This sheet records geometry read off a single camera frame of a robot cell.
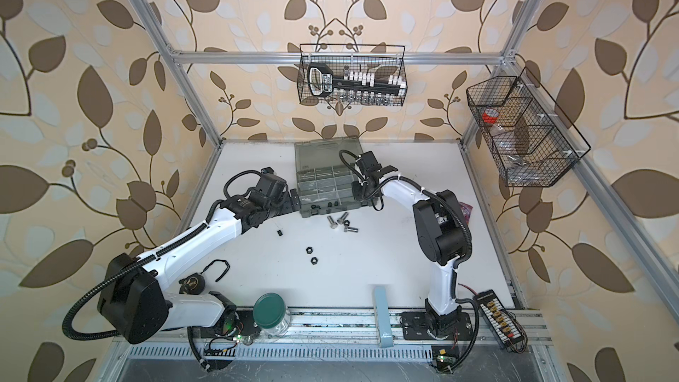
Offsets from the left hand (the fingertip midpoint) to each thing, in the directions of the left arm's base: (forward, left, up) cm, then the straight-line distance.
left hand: (284, 198), depth 84 cm
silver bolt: (-2, -15, -14) cm, 21 cm away
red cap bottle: (+23, -68, +16) cm, 73 cm away
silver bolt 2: (0, -18, -15) cm, 23 cm away
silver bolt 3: (-4, -21, -13) cm, 26 cm away
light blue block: (-36, -31, -10) cm, 48 cm away
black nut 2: (-15, -9, -15) cm, 23 cm away
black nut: (-11, -8, -15) cm, 20 cm away
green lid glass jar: (-33, -1, -4) cm, 33 cm away
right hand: (+9, -25, -10) cm, 28 cm away
